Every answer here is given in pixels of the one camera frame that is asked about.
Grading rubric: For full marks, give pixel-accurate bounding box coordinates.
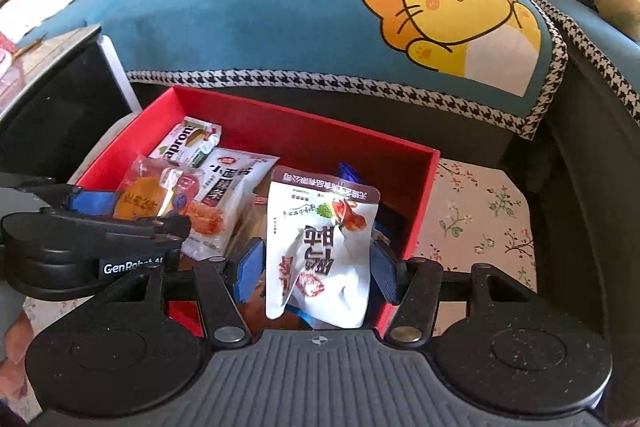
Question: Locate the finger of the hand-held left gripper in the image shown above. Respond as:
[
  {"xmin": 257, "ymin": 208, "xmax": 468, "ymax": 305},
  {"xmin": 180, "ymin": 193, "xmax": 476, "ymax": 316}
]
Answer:
[
  {"xmin": 0, "ymin": 209, "xmax": 192, "ymax": 260},
  {"xmin": 0, "ymin": 173, "xmax": 123, "ymax": 217}
]

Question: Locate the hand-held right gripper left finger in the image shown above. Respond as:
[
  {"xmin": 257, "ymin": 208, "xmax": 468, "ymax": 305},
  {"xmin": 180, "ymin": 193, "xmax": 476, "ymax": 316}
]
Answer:
[{"xmin": 115, "ymin": 237, "xmax": 266, "ymax": 348}]

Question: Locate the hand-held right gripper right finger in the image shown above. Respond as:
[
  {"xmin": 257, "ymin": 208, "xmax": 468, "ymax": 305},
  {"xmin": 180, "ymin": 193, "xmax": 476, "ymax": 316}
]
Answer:
[{"xmin": 369, "ymin": 239, "xmax": 531, "ymax": 348}]

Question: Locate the round orange cake packet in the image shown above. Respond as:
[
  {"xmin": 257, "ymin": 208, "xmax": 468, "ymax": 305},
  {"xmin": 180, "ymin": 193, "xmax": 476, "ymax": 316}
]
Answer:
[{"xmin": 114, "ymin": 153, "xmax": 203, "ymax": 228}]

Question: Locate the white meat-picture snack packet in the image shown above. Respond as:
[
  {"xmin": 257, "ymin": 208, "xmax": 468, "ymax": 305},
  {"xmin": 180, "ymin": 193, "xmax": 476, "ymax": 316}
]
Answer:
[{"xmin": 265, "ymin": 166, "xmax": 382, "ymax": 329}]

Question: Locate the white spicy strip packet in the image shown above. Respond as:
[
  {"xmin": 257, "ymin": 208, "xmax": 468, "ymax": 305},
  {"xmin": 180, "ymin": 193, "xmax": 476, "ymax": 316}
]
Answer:
[{"xmin": 180, "ymin": 147, "xmax": 280, "ymax": 258}]

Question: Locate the green and white snack packet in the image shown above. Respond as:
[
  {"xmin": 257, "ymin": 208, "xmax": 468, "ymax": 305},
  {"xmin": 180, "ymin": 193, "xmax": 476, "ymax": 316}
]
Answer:
[{"xmin": 151, "ymin": 117, "xmax": 223, "ymax": 168}]

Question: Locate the red cardboard box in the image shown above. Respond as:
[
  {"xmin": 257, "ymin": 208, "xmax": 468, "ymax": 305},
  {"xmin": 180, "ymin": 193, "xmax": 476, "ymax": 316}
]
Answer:
[{"xmin": 75, "ymin": 86, "xmax": 442, "ymax": 338}]

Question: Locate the person's left hand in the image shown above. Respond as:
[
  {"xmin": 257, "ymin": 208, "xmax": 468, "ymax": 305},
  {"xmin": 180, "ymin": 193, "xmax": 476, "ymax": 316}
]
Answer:
[{"xmin": 0, "ymin": 309, "xmax": 36, "ymax": 413}]

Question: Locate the black side cabinet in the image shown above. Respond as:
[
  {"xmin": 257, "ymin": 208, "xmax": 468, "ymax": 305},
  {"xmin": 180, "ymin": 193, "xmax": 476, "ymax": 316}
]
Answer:
[{"xmin": 0, "ymin": 24, "xmax": 143, "ymax": 188}]

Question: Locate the grey-green sofa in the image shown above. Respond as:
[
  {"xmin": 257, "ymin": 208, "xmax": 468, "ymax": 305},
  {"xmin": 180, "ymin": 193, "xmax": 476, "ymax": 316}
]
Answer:
[{"xmin": 65, "ymin": 0, "xmax": 640, "ymax": 408}]

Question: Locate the blue lion sofa cover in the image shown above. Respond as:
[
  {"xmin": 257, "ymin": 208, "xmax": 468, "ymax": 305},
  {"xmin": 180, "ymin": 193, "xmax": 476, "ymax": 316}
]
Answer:
[{"xmin": 50, "ymin": 0, "xmax": 571, "ymax": 142}]

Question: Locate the blue houndstooth-trim sofa cover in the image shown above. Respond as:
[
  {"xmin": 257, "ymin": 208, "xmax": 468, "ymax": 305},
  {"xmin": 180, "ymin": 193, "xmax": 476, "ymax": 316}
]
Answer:
[{"xmin": 487, "ymin": 0, "xmax": 640, "ymax": 128}]

